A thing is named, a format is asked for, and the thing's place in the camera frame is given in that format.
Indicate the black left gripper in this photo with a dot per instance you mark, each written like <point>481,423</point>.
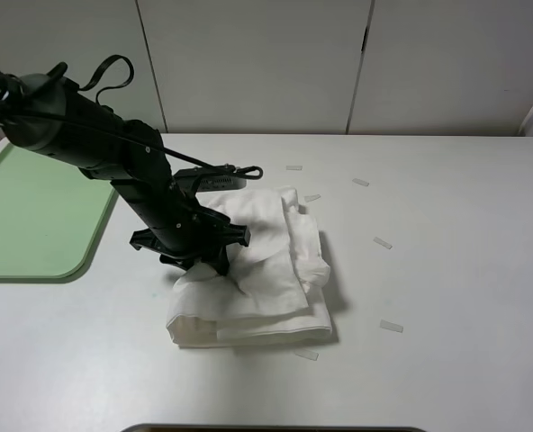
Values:
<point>183,234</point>

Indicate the clear tape piece front right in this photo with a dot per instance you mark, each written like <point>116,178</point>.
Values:
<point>387,325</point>

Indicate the light green plastic tray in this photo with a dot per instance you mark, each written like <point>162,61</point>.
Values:
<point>51,217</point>

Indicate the clear tape piece far right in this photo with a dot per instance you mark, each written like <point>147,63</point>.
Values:
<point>360,182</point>

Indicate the clear tape piece front centre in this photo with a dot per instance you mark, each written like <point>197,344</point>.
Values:
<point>306,354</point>

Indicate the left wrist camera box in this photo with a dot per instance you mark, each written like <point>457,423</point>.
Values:
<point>198,179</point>

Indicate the white short sleeve shirt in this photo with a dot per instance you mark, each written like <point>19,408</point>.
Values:
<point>272,293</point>

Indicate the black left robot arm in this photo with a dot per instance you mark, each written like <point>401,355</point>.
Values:
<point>48,114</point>

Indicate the clear tape piece mid right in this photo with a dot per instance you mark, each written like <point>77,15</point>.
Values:
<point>383,243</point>

